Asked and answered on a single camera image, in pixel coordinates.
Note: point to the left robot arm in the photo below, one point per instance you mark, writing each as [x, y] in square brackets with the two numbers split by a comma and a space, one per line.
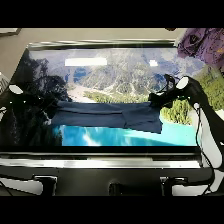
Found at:
[20, 100]

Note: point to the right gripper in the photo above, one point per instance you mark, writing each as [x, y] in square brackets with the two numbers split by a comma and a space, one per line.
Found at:
[157, 99]

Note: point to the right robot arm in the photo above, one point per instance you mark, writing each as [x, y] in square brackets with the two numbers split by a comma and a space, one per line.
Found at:
[200, 100]

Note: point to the purple garment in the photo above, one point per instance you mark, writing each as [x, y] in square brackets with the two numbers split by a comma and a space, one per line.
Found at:
[203, 45]

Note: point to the dark blue trousers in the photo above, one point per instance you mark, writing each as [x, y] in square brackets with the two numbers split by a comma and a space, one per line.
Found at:
[110, 115]

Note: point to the silver frame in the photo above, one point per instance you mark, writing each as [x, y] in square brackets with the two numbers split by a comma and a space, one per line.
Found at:
[100, 162]

